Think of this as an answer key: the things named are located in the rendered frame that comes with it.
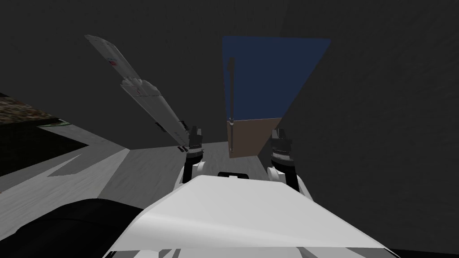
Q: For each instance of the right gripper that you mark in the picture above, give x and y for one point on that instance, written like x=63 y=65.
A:
x=281 y=145

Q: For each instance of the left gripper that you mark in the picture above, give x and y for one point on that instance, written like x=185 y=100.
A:
x=195 y=142

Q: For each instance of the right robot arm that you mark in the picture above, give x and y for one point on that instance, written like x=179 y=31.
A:
x=283 y=160

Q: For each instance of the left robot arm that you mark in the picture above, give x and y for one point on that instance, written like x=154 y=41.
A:
x=68 y=229

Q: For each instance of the blue and brown cupboard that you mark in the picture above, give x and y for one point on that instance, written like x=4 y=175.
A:
x=276 y=79

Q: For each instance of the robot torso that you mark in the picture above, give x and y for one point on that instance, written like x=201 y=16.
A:
x=229 y=215

